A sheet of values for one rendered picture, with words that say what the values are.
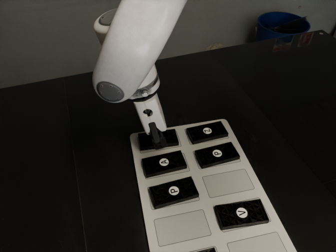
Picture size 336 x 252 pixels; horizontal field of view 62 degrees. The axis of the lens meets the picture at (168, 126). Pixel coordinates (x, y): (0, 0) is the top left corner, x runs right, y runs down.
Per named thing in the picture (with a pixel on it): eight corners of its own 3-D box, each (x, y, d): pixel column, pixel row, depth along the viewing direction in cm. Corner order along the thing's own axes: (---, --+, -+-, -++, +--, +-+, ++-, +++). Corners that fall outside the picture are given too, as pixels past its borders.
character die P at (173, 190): (198, 197, 61) (199, 194, 60) (155, 209, 59) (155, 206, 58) (190, 179, 64) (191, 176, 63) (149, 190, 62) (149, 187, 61)
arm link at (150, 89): (160, 84, 54) (164, 96, 56) (153, 60, 60) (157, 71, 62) (118, 96, 54) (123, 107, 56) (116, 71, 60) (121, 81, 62)
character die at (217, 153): (239, 159, 68) (240, 156, 67) (201, 169, 66) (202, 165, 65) (230, 144, 71) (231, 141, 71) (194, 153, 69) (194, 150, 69)
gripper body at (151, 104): (161, 95, 55) (172, 131, 63) (153, 66, 62) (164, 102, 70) (124, 105, 55) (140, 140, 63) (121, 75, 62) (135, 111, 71)
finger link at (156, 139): (158, 138, 59) (161, 145, 64) (149, 105, 61) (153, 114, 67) (152, 139, 59) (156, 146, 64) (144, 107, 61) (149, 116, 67)
